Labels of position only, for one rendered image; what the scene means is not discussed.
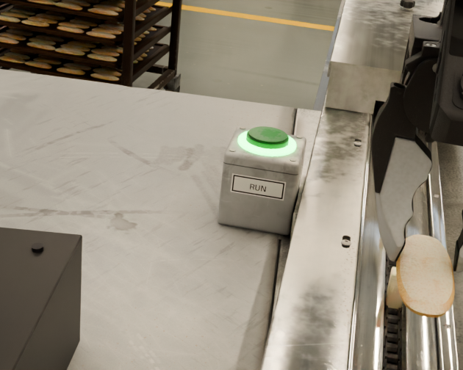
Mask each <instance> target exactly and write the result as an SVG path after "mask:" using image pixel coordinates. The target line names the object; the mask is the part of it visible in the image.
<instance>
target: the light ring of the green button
mask: <svg viewBox="0 0 463 370"><path fill-rule="evenodd" d="M247 132H248V131H246V132H244V133H242V134H241V135H240V136H239V137H238V143H239V145H240V146H241V147H242V148H243V149H245V150H247V151H249V152H252V153H255V154H259V155H263V156H284V155H287V154H290V153H292V152H293V151H294V150H295V149H296V142H295V140H294V139H293V138H291V137H289V142H290V143H289V145H288V146H287V147H285V148H279V149H266V148H259V147H257V146H254V145H252V144H250V143H248V142H247V141H246V135H247Z"/></svg>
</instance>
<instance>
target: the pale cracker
mask: <svg viewBox="0 0 463 370"><path fill-rule="evenodd" d="M396 278H397V284H398V290H399V294H400V296H401V299H402V301H403V303H404V305H405V306H406V307H407V308H408V309H409V310H410V311H412V312H413V313H416V314H417V315H420V316H426V317H432V318H435V317H440V316H443V315H444V314H446V312H447V311H448V310H449V309H450V307H451V306H452V304H453V299H454V294H455V285H454V276H453V267H452V263H451V259H450V257H449V255H448V252H447V250H446V249H445V248H444V246H443V245H442V243H441V242H440V241H439V240H438V239H435V238H433V237H430V236H425V235H420V234H417V235H413V236H409V237H407V238H406V244H405V247H404V249H403V251H402V252H401V254H400V256H399V258H398V260H397V261H396Z"/></svg>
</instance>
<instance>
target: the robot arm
mask: <svg viewBox="0 0 463 370"><path fill-rule="evenodd" d="M434 23H435V24H434ZM418 129H420V130H421V131H424V132H425V138H426V142H434V141H436V142H442V143H446V144H451V145H458V146H463V0H444V4H443V7H442V12H439V15H438V16H437V17H432V16H427V15H416V14H412V22H411V26H410V30H409V37H408V41H407V45H406V53H405V57H404V61H403V68H402V72H401V80H400V83H397V82H394V81H393V82H391V84H390V93H389V95H388V98H387V100H386V102H385V103H384V104H383V105H382V106H381V108H380V109H379V111H378V114H377V116H376V120H375V123H374V127H373V136H372V160H373V177H374V186H375V193H376V209H377V217H378V229H379V233H380V237H381V240H382V243H383V245H384V249H385V250H386V252H387V255H388V257H389V260H391V261H397V260H398V258H399V256H400V254H401V252H402V251H403V249H404V247H405V244H406V233H405V227H406V224H407V223H408V221H409V220H410V219H411V217H412V215H413V212H414V209H413V197H414V194H415V192H416V190H417V188H418V187H419V186H421V185H422V184H423V183H424V182H425V181H426V180H427V178H428V175H429V173H430V171H431V167H432V158H431V151H430V150H429V149H428V148H427V147H426V145H425V144H424V143H423V142H422V141H421V140H420V138H419V136H418V135H417V133H418ZM462 221H463V210H462ZM453 271H454V272H462V271H463V228H462V232H461V234H460V236H459V238H458V240H456V248H455V255H454V262H453Z"/></svg>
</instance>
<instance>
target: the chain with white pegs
mask: <svg viewBox="0 0 463 370"><path fill-rule="evenodd" d="M402 303H403V301H402V299H401V296H400V294H399V290H398V284H397V278H396V261H391V260H389V257H388V255H387V252H386V266H385V290H384V337H383V360H382V370H402V351H401V350H402V313H401V312H402Z"/></svg>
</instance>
